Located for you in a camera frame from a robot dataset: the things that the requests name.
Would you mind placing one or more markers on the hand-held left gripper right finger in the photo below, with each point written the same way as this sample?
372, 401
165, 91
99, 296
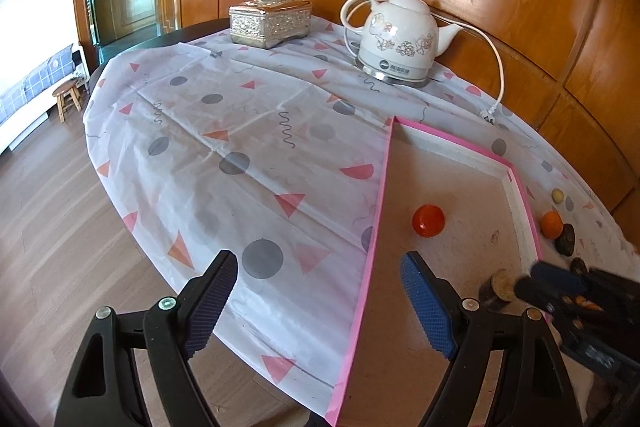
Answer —
430, 307

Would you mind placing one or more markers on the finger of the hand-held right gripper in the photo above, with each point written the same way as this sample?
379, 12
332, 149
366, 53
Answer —
532, 292
555, 276

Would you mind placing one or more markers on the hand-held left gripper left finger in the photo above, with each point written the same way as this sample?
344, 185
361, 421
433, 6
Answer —
210, 302

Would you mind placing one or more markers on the dark cylinder with tan face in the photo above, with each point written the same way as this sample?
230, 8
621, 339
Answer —
492, 292

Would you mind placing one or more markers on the orange without stem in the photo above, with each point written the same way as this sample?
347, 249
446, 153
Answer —
552, 224

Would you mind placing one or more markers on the small yellow potato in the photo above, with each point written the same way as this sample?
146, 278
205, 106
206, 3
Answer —
557, 196

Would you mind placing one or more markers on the pink-edged shallow box tray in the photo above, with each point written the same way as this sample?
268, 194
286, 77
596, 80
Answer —
440, 177

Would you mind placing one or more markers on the small dark round fruit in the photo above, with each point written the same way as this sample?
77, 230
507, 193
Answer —
579, 265

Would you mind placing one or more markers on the large dark wrinkled fruit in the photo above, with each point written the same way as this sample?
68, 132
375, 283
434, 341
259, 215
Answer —
566, 241

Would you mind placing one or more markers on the red tomato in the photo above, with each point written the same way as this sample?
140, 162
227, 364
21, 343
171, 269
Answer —
428, 221

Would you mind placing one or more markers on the white power plug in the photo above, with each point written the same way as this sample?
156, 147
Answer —
487, 114

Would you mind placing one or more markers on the white patterned tablecloth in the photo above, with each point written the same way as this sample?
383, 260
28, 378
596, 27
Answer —
225, 107

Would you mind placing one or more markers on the silver kettle base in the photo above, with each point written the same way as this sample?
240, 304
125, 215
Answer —
395, 78

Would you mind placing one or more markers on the small wooden stool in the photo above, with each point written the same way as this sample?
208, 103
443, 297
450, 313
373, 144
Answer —
67, 97

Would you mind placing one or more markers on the dark round table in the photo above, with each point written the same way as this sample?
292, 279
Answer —
150, 42

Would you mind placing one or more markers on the white floral ceramic kettle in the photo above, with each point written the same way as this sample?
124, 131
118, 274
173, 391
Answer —
400, 32

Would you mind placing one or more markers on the white sofa with plaid cushions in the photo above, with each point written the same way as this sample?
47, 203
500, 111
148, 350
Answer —
30, 87

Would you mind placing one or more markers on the silver embossed tissue box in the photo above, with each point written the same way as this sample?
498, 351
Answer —
270, 24

